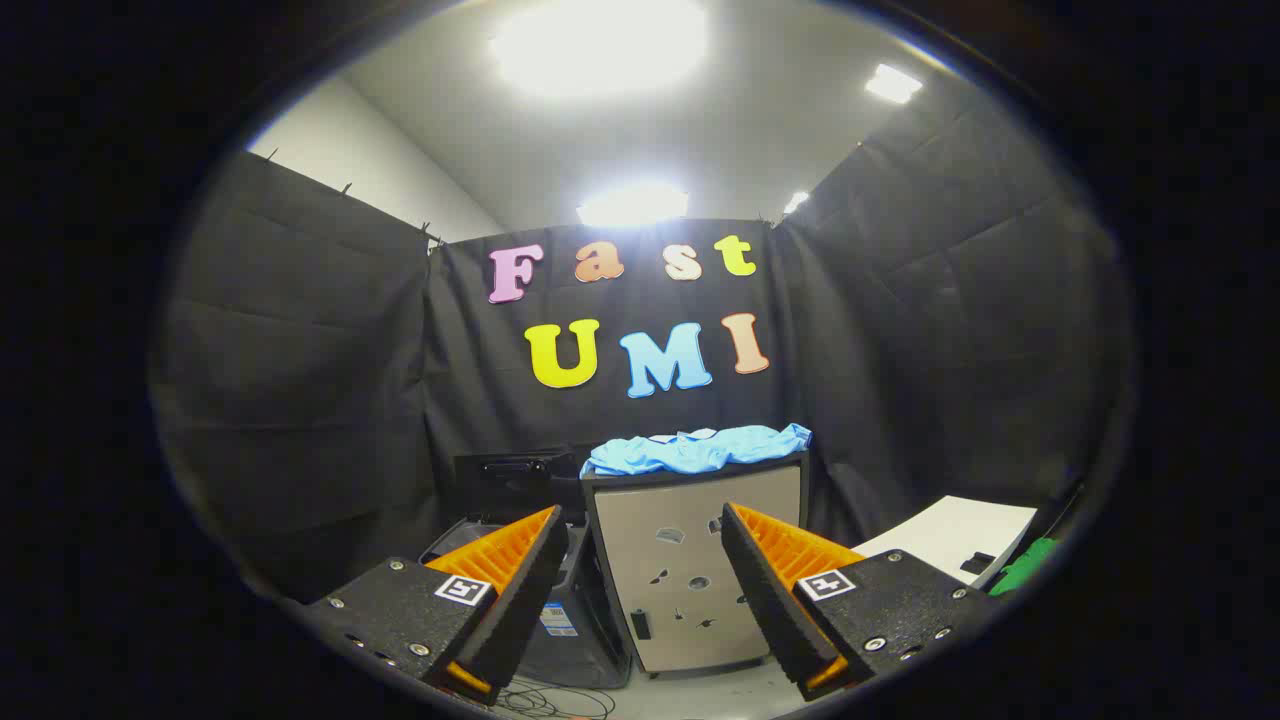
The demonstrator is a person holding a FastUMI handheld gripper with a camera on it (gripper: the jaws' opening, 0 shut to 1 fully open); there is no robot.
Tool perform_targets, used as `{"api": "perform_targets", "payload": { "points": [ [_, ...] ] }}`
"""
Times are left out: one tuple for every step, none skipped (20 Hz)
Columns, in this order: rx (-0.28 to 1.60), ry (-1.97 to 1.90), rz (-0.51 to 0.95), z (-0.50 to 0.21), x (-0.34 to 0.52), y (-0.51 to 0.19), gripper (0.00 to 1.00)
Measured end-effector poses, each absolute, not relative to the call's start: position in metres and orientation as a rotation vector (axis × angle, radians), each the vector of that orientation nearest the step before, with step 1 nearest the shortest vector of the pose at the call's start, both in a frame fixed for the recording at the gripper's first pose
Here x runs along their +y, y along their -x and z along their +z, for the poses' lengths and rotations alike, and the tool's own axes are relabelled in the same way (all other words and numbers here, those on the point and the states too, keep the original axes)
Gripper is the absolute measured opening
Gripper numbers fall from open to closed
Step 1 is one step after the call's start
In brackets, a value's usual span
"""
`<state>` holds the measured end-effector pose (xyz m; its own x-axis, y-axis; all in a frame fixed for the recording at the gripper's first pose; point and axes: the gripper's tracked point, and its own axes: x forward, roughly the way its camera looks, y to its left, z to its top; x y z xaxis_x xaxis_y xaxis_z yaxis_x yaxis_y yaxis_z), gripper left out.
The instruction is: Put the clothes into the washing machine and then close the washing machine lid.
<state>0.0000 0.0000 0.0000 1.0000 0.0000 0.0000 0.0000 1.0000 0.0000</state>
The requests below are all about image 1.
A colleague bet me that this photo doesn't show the beige cabinet with dark trim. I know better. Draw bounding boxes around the beige cabinet with dark trim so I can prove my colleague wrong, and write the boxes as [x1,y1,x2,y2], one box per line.
[582,450,811,679]

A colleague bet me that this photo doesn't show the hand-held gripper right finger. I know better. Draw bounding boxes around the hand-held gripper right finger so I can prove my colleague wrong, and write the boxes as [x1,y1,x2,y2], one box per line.
[720,502,1001,703]

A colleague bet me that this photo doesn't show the dark washing machine lid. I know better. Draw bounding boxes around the dark washing machine lid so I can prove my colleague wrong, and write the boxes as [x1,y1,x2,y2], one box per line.
[455,448,583,523]

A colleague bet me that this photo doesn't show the green object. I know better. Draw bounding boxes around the green object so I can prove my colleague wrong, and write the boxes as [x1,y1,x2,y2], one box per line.
[988,537,1059,599]

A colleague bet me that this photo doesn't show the thin floor cables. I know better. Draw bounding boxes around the thin floor cables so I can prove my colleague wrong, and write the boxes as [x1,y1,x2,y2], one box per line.
[495,678,616,720]

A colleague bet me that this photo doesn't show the dark grey washing machine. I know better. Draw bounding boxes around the dark grey washing machine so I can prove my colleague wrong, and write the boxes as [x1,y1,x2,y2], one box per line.
[420,515,633,691]

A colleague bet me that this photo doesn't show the light blue polo shirt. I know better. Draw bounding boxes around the light blue polo shirt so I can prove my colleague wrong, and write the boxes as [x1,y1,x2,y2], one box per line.
[580,423,813,478]

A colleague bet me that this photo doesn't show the white table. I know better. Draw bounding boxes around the white table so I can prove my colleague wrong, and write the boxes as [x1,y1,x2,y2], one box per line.
[850,495,1038,591]

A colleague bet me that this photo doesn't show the large ceiling light panel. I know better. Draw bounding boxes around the large ceiling light panel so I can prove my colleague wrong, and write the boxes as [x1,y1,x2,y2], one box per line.
[490,0,711,96]

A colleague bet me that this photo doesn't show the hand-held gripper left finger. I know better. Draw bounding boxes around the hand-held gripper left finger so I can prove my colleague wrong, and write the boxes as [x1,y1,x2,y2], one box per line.
[305,505,571,706]

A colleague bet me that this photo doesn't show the black backdrop cloth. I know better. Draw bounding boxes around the black backdrop cloth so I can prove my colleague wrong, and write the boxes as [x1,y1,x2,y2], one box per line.
[150,75,1136,601]

